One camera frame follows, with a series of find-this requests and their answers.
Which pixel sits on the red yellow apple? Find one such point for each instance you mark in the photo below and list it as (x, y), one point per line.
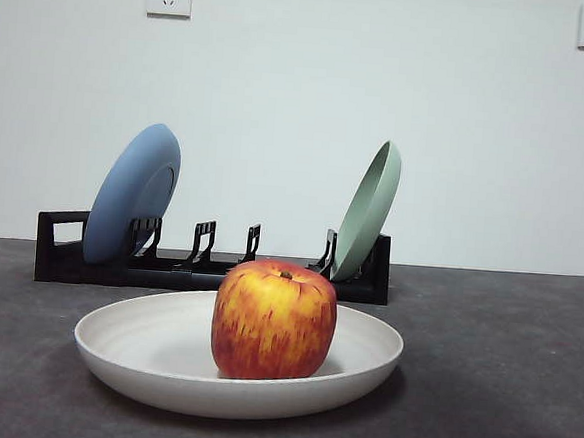
(274, 323)

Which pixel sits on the cream yellow plate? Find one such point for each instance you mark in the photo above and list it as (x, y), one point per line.
(137, 348)

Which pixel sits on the green plate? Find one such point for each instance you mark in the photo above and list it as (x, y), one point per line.
(367, 219)

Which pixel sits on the blue plate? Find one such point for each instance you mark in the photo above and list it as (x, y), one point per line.
(123, 192)

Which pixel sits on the black plate rack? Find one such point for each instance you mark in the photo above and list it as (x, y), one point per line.
(93, 272)

